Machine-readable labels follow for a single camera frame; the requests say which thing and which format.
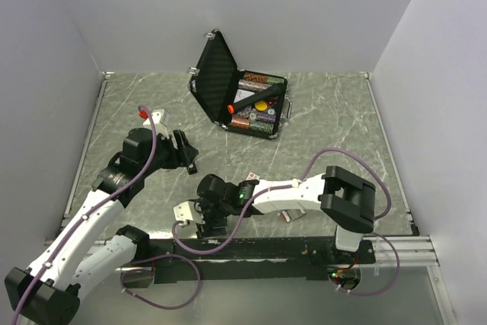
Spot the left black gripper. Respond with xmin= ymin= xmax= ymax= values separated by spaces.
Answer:
xmin=140 ymin=129 xmax=198 ymax=176

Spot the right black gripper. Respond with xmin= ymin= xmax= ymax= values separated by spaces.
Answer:
xmin=194 ymin=198 xmax=233 ymax=240

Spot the striped staple strip pack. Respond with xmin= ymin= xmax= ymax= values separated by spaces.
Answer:
xmin=281 ymin=209 xmax=305 ymax=223

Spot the black stapler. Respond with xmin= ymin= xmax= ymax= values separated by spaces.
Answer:
xmin=186 ymin=163 xmax=198 ymax=175

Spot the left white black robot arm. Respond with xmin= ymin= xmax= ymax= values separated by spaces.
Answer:
xmin=5 ymin=128 xmax=199 ymax=324

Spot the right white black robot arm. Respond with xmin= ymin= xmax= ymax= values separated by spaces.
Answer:
xmin=193 ymin=166 xmax=376 ymax=263

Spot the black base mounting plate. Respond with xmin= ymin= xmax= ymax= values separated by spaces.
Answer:
xmin=120 ymin=237 xmax=376 ymax=284

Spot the black poker chip case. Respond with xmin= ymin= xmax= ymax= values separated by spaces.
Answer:
xmin=188 ymin=29 xmax=291 ymax=139

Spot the yellow poker chip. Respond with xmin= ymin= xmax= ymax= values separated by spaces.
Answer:
xmin=254 ymin=100 xmax=268 ymax=111

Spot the black marker orange cap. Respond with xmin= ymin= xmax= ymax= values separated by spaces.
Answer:
xmin=227 ymin=83 xmax=286 ymax=114

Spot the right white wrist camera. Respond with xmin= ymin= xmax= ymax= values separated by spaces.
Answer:
xmin=173 ymin=201 xmax=205 ymax=226

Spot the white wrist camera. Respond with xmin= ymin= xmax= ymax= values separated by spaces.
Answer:
xmin=173 ymin=201 xmax=205 ymax=226
xmin=138 ymin=109 xmax=170 ymax=139

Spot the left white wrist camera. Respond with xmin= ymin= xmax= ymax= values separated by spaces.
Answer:
xmin=138 ymin=109 xmax=170 ymax=139

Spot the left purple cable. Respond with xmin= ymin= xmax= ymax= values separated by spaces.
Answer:
xmin=11 ymin=104 xmax=202 ymax=325

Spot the purple cable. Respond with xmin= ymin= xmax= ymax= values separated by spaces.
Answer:
xmin=11 ymin=104 xmax=202 ymax=325
xmin=171 ymin=148 xmax=400 ymax=298

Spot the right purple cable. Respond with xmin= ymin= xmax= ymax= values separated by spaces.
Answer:
xmin=171 ymin=148 xmax=400 ymax=298

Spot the aluminium rail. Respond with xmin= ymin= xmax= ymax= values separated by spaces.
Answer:
xmin=371 ymin=236 xmax=439 ymax=267

